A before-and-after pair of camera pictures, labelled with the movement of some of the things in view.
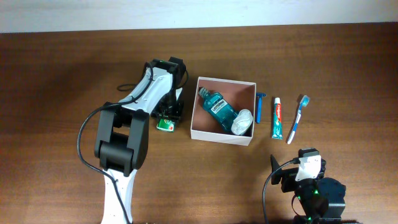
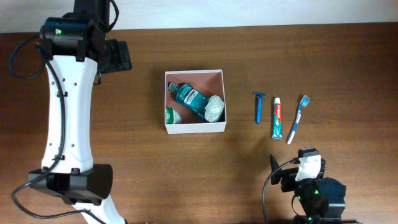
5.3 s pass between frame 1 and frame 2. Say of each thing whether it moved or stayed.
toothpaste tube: stayed
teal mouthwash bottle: moved
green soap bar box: moved
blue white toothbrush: stayed
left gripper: moved
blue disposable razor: stayed
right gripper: stayed
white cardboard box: moved
